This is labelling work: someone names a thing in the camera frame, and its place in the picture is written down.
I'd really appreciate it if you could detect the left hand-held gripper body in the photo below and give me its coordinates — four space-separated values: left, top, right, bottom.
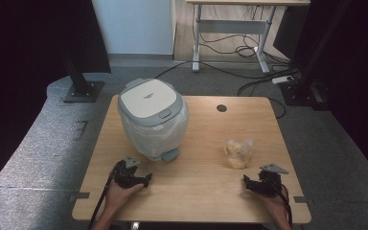
113 154 148 190

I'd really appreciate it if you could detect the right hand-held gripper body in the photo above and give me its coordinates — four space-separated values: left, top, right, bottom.
253 163 290 197

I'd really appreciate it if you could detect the beige food item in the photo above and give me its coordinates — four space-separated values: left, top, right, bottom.
223 137 256 171

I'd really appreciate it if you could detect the white rice cooker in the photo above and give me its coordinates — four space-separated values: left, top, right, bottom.
117 78 190 163

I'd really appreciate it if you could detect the person's left hand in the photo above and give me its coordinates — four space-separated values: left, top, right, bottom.
103 182 145 219

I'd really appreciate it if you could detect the person's right hand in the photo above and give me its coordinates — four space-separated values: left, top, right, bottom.
261 192 292 225

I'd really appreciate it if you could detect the grey floor socket cover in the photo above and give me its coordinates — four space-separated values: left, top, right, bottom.
72 120 89 142

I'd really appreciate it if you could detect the black stand base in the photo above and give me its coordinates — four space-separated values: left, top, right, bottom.
61 52 105 104

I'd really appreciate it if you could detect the white power strip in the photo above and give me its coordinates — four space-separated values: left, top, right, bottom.
271 75 295 85

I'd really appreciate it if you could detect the white bin lid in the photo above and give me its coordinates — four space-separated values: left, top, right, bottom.
272 0 368 185

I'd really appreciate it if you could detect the black curtain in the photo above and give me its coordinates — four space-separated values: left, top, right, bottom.
0 0 112 197

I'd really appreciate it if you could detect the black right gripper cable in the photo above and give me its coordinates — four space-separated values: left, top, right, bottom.
269 178 294 228

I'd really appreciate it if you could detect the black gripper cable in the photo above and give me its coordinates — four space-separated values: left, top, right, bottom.
86 161 124 230
269 178 294 228

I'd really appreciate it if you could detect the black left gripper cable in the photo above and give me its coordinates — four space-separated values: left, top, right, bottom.
86 161 124 230

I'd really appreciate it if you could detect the grey table bracket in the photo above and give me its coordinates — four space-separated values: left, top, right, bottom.
68 191 91 203

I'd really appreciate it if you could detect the looped black floor cable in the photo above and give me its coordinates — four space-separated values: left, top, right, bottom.
236 76 288 120

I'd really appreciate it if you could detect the long black floor cable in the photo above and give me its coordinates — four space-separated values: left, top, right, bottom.
153 59 301 81

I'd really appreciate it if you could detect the black stand with slanted post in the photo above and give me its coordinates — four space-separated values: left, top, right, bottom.
280 0 354 111

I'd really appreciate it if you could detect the black cable bundle under desk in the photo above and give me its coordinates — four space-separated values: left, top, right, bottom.
199 32 262 59

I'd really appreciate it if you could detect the white desk frame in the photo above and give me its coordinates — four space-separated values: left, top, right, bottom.
185 0 311 75

